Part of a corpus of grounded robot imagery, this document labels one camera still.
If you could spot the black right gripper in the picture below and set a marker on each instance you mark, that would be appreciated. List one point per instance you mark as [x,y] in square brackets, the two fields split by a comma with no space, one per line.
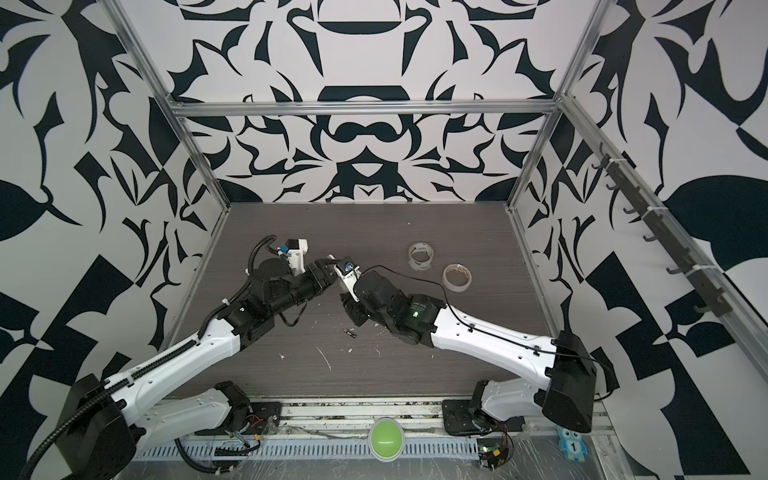
[354,309]

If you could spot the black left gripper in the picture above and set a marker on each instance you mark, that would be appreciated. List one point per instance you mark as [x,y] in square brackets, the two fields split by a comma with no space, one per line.
[323,277]

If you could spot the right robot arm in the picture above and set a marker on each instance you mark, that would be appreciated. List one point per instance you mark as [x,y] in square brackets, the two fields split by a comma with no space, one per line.
[554,376]

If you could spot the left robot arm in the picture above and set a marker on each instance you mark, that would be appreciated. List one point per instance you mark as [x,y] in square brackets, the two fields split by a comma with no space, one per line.
[106,424]

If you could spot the large clear printed tape roll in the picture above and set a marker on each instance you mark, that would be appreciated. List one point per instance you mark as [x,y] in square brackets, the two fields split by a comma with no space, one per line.
[420,256]

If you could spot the small white orange tape roll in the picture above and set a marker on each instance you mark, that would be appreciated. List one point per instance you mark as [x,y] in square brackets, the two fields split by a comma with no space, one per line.
[456,277]

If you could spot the green round button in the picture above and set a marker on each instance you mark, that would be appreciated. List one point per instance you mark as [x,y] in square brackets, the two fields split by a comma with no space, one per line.
[386,440]

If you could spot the blue owl figurine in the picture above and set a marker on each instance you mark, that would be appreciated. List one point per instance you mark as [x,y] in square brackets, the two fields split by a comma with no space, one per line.
[572,445]

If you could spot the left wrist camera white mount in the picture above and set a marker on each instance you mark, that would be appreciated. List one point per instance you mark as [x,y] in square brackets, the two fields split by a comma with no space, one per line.
[294,251]

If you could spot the white slotted cable duct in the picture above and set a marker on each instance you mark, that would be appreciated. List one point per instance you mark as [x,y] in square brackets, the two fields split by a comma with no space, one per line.
[454,448]

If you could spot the black wall hook rack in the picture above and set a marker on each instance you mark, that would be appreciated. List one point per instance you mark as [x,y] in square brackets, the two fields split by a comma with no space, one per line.
[667,231]

